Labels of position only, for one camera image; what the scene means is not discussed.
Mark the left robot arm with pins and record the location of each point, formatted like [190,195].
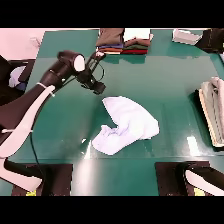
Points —
[23,110]

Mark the dark brown garment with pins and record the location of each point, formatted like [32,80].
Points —
[110,36]

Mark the pale blue shirt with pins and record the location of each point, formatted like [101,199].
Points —
[128,125]

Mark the olive brown garment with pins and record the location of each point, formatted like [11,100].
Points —
[137,42]

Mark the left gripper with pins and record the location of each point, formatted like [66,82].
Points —
[90,82]

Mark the black garment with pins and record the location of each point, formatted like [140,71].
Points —
[212,39]

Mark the red garment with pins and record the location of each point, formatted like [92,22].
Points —
[134,52]

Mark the green garment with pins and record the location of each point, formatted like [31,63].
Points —
[136,48]

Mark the heap of clothes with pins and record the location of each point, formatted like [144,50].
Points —
[214,110]

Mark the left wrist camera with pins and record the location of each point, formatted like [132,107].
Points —
[96,57]

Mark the blue garment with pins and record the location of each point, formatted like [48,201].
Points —
[110,47]

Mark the white garment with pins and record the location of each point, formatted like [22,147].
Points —
[137,33]

